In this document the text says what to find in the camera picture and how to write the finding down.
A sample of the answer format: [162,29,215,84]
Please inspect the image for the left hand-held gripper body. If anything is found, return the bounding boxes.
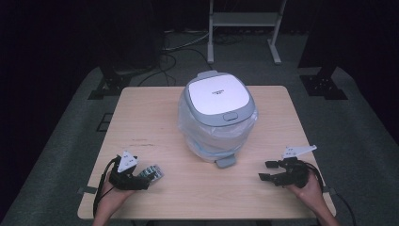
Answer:
[107,151,141,191]

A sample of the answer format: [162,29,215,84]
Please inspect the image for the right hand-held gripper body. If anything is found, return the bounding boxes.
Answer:
[275,144,318,189]

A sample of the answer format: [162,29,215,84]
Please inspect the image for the silver pill blister pack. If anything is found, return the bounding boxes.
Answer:
[137,164,165,183]

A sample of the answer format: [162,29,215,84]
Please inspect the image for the white and grey pedal trash can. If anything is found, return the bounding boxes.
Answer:
[177,70,259,170]

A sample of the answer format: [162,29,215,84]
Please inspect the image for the person's right hand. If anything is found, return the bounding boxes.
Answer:
[284,170,327,209]

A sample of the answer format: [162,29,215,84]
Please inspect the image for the person's left hand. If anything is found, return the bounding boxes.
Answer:
[99,173,136,215]

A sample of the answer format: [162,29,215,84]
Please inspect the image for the dark floor hatch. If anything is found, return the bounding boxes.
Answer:
[96,112,114,133]

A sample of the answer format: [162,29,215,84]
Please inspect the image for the clear plastic bin liner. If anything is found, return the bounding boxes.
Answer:
[177,93,259,164]

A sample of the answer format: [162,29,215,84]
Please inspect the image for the black stand base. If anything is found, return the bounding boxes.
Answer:
[299,64,348,101]
[88,65,134,101]

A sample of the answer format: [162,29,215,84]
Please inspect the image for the white metal stand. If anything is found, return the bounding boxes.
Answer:
[206,0,288,66]

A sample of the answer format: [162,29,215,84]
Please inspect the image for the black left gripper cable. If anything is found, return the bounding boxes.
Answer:
[92,156,121,218]

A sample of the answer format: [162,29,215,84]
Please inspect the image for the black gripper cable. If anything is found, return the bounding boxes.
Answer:
[300,159,358,226]
[92,156,121,218]

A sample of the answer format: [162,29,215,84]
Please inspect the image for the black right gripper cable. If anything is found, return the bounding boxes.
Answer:
[300,159,358,226]

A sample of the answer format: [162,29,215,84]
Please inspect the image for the black floor cable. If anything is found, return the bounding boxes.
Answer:
[136,48,215,88]

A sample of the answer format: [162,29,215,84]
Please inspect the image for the grey floor cable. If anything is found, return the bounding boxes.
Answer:
[162,30,211,53]

